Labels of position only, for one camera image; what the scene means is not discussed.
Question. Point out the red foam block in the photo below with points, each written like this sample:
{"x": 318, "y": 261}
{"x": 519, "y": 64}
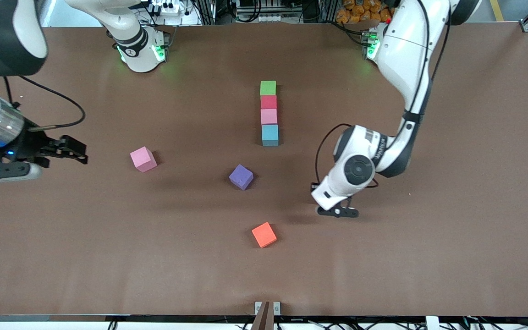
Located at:
{"x": 268, "y": 101}

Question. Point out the black frame post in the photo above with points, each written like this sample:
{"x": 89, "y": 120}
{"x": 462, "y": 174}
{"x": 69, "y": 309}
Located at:
{"x": 206, "y": 13}

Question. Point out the light blue foam block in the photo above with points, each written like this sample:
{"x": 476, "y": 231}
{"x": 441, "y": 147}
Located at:
{"x": 270, "y": 134}

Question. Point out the metal table edge rail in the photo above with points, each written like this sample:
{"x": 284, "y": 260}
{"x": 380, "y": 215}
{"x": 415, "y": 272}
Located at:
{"x": 62, "y": 317}

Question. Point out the white switched power strip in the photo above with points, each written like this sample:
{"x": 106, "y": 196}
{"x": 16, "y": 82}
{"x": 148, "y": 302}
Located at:
{"x": 170, "y": 7}

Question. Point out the bag of orange snacks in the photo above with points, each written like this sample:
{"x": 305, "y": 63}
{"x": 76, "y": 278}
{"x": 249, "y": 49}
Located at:
{"x": 360, "y": 11}

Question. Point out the green foam block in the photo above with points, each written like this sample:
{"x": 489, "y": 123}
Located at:
{"x": 268, "y": 88}

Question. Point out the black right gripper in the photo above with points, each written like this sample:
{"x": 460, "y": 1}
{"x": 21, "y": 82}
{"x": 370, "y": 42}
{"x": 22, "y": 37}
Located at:
{"x": 29, "y": 143}

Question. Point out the orange foam block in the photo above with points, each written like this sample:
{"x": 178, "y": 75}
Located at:
{"x": 264, "y": 234}

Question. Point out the purple foam block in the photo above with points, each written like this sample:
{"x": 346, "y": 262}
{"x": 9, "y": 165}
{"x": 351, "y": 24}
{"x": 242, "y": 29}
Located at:
{"x": 241, "y": 176}

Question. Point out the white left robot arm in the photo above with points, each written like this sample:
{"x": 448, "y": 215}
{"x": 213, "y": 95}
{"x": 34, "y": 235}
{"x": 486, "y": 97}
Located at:
{"x": 401, "y": 55}

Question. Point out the table cover sheet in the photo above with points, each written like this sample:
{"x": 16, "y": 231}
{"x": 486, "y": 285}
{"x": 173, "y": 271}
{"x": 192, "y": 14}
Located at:
{"x": 383, "y": 275}

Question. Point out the grey metal bracket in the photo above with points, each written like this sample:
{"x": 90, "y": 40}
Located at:
{"x": 258, "y": 308}

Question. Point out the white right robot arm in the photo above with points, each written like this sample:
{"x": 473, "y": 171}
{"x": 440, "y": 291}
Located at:
{"x": 142, "y": 62}

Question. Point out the long white power strip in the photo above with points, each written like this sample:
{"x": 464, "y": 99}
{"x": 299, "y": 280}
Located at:
{"x": 264, "y": 18}

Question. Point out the pink foam block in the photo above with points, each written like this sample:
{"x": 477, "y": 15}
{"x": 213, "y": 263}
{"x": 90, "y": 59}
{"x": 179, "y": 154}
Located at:
{"x": 269, "y": 116}
{"x": 142, "y": 158}

